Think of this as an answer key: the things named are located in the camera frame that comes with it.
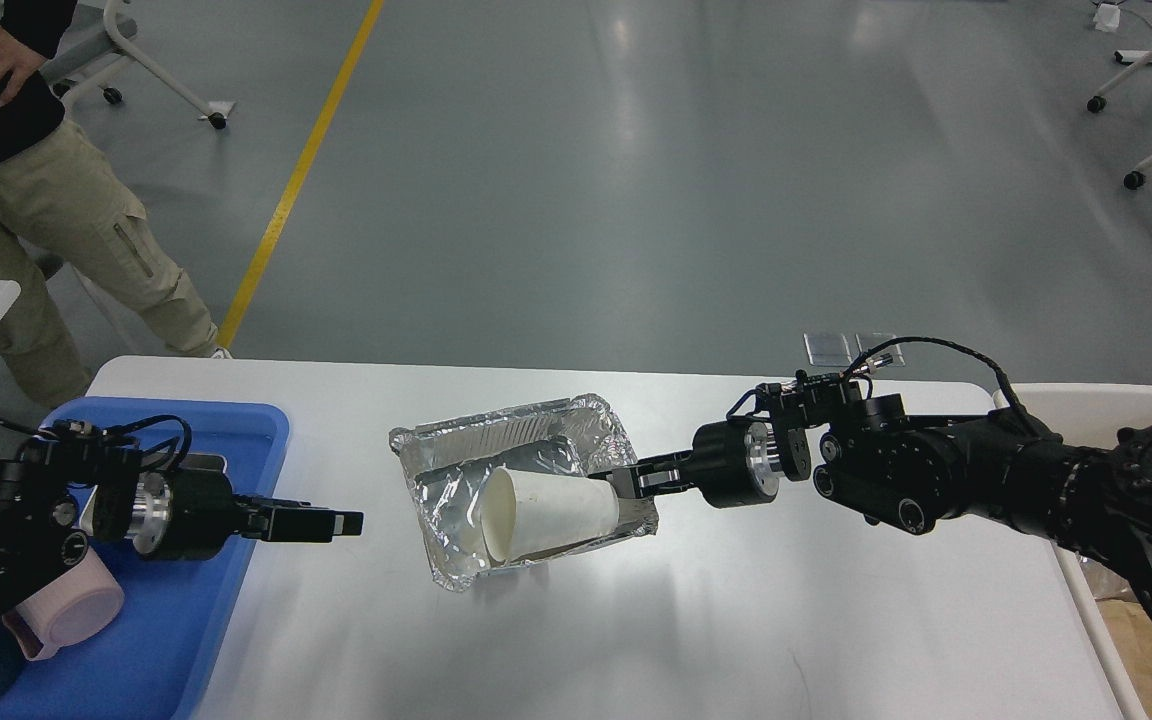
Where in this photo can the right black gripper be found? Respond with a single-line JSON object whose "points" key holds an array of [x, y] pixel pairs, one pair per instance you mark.
{"points": [[733, 463]]}

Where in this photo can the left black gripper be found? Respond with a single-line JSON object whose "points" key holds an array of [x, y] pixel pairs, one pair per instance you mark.
{"points": [[191, 513]]}

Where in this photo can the square stainless steel tray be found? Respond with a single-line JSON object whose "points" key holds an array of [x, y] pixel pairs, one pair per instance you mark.
{"points": [[206, 462]]}

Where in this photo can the white paper cup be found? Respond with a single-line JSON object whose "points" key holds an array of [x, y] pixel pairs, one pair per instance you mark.
{"points": [[523, 513]]}

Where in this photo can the aluminium foil tray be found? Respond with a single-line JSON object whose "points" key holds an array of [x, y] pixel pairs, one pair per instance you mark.
{"points": [[446, 464]]}

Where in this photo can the pink ribbed mug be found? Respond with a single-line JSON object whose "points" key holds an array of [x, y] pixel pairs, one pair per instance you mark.
{"points": [[70, 610]]}

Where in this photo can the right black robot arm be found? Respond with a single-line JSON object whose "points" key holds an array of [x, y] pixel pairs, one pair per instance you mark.
{"points": [[870, 455]]}

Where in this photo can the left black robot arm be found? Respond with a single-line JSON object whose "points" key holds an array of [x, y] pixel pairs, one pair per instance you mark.
{"points": [[64, 486]]}

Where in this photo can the blue plastic tray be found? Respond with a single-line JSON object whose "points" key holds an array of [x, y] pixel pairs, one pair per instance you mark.
{"points": [[154, 660]]}

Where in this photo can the left floor socket plate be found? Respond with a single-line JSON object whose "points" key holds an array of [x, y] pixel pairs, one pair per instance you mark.
{"points": [[828, 350]]}

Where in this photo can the floor socket plate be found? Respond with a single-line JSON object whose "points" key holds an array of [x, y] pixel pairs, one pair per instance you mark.
{"points": [[828, 350], [876, 342]]}

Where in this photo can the right floor socket plate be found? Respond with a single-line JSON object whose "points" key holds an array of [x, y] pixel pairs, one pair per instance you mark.
{"points": [[876, 342]]}

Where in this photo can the person in beige trousers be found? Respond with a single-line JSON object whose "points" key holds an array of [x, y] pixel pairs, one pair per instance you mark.
{"points": [[60, 194]]}

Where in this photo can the beige plastic waste bin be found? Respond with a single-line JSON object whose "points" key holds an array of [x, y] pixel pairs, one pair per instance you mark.
{"points": [[1090, 414]]}

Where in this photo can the clear plastic wrap in bin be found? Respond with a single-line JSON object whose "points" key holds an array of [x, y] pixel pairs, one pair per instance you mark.
{"points": [[1104, 583]]}

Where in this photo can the grey office chair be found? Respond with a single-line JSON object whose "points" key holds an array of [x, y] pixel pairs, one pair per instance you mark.
{"points": [[98, 46]]}

